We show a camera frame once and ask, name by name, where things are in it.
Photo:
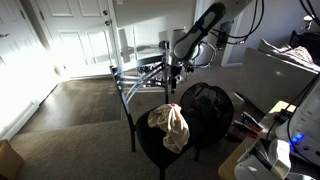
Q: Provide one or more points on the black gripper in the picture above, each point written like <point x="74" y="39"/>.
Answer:
<point x="174" y="70"/>

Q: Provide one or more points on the peach t-shirt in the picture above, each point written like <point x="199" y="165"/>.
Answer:
<point x="173" y="126"/>

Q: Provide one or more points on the black mesh laundry bag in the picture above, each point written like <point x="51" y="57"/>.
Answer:
<point x="213" y="113"/>

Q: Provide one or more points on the white cylindrical appliance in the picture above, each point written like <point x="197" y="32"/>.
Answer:
<point x="176" y="36"/>

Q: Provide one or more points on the black metal chair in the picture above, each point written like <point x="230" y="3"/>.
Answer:
<point x="150" y="140"/>

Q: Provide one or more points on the grey sofa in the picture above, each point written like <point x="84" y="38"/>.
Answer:
<point x="266" y="80"/>

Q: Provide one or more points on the round metal doorknob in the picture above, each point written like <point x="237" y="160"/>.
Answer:
<point x="108" y="23"/>

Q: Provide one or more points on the metal deadbolt lock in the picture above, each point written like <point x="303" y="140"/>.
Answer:
<point x="105" y="12"/>

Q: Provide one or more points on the grey cushion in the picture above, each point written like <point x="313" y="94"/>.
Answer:
<point x="271" y="46"/>

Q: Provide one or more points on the small black adapter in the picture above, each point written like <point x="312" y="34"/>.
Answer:
<point x="283" y="116"/>

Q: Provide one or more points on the white flat plastic device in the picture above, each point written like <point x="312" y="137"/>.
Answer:
<point x="250" y="170"/>

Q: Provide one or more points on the white curved plastic piece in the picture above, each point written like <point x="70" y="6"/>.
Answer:
<point x="280" y="156"/>

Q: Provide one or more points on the patterned cushion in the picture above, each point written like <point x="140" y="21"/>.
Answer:
<point x="301" y="53"/>

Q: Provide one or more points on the white control box blue light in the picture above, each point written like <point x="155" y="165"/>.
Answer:
<point x="310" y="110"/>

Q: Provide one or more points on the white desk lamp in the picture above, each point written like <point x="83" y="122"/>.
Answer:
<point x="307" y="20"/>

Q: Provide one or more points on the white closet door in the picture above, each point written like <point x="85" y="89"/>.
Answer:
<point x="16" y="66"/>

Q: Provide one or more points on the black wall-mounted box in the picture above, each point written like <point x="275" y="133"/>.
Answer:
<point x="224" y="33"/>

